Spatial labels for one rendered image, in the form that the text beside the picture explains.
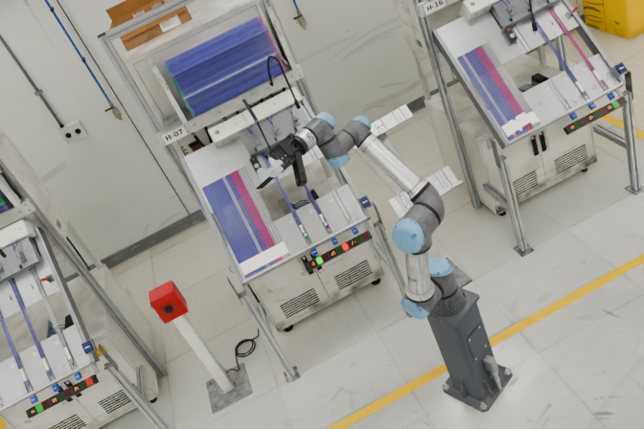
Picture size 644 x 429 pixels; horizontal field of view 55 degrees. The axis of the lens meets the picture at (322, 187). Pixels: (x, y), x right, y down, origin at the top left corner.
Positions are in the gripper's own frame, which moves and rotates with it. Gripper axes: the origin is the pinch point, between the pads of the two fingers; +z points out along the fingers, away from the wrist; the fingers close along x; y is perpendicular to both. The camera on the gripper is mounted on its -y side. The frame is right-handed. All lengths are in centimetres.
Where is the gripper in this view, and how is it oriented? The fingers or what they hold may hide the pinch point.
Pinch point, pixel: (264, 185)
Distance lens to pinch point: 203.4
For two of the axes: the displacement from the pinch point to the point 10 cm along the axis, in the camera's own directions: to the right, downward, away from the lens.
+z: -6.4, 6.2, -4.6
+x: 3.8, -2.6, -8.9
